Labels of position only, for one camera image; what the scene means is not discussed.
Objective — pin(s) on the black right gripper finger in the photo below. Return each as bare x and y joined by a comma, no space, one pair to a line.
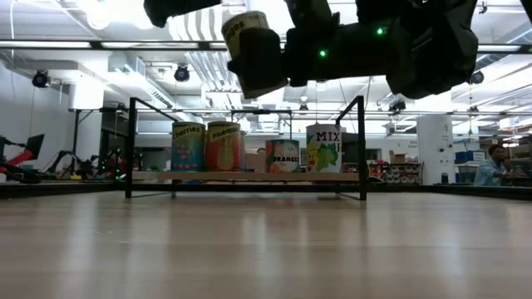
262,62

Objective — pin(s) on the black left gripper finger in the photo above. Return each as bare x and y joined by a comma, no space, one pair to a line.
174,10

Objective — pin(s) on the green mangoes can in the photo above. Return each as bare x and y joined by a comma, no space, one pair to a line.
243,23

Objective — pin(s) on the white mixed fruit can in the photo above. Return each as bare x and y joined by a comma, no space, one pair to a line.
324,149

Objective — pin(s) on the orange pineapple can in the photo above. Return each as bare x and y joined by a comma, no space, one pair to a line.
223,149

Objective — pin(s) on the short mandarin oranges can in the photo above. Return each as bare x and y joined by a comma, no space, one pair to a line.
282,158

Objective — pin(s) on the teal cherries can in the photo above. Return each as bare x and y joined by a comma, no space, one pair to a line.
188,149

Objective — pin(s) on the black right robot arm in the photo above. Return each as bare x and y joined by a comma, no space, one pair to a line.
436,50

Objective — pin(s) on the stocked storage shelf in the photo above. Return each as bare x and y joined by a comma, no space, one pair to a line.
395,174

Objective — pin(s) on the black-framed wooden shelf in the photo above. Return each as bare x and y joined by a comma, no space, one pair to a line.
131,145

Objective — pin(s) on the black overhead crossbar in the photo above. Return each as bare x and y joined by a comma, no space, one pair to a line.
124,45

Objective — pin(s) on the black ceiling spotlight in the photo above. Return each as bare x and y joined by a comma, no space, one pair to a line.
397,106
181,73
40,79
477,77

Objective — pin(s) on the black monitor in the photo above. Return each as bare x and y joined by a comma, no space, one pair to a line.
349,147

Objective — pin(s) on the cardboard box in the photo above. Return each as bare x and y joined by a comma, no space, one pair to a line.
398,158

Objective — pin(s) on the blue storage bins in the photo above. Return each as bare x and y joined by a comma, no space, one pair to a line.
469,156

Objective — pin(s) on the person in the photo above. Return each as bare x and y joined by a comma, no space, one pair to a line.
492,170

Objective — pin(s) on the red and black machine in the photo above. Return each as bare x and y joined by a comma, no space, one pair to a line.
21,160

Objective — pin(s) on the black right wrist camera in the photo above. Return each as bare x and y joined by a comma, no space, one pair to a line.
311,10

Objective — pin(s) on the black aluminium table frame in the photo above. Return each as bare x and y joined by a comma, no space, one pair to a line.
457,191

